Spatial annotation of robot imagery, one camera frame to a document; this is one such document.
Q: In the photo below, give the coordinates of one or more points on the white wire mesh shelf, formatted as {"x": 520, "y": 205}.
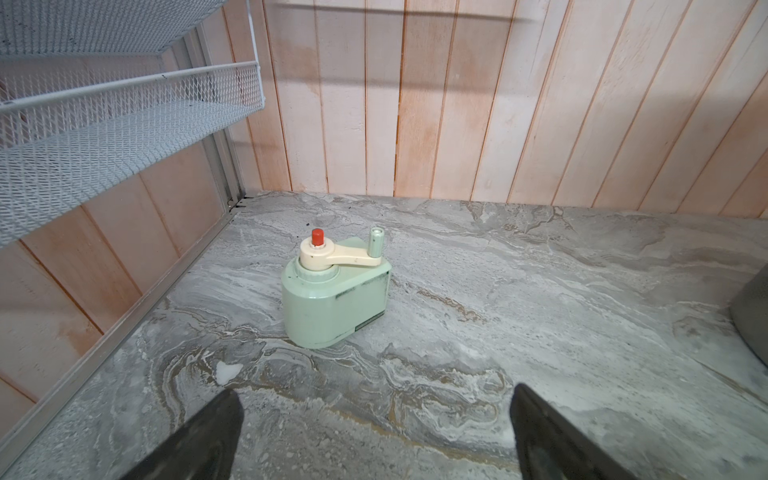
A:
{"x": 78, "y": 116}

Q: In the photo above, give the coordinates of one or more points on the grey trash bin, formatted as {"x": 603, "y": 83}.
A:
{"x": 748, "y": 311}

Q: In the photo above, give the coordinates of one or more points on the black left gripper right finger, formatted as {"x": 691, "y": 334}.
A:
{"x": 548, "y": 446}

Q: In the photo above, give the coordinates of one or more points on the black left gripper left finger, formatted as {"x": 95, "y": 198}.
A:
{"x": 204, "y": 447}

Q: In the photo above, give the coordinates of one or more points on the green small box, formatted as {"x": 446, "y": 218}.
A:
{"x": 333, "y": 289}

